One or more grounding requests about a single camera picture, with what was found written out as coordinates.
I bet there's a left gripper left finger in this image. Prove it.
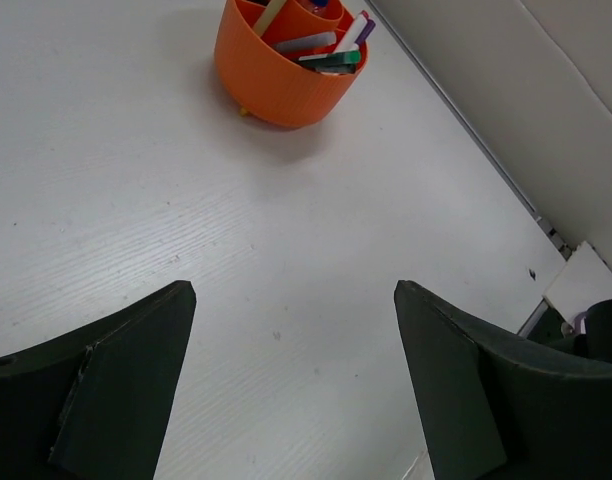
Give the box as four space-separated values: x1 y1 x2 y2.
0 280 196 480

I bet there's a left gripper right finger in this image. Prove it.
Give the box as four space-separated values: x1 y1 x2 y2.
394 281 612 479

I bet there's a green-capped pen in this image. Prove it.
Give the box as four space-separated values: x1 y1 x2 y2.
296 50 362 71

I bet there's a red-capped white marker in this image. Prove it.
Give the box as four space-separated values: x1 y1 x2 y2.
333 10 370 53

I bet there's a clear lilac pen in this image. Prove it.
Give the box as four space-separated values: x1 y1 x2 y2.
272 31 337 54

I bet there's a small blue-capped glue bottle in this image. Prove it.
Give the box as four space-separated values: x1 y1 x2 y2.
310 0 329 14

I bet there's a black thin pen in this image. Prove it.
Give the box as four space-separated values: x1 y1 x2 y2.
315 64 357 75

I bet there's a purple-capped white marker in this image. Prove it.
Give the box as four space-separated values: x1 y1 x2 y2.
337 14 375 51

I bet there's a yellow highlighter pen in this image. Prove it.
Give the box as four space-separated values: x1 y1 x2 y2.
252 0 286 37

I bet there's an orange round organizer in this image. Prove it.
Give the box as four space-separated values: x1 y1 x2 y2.
214 1 369 128

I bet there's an aluminium side rail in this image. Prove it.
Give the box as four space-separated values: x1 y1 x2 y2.
366 1 573 260

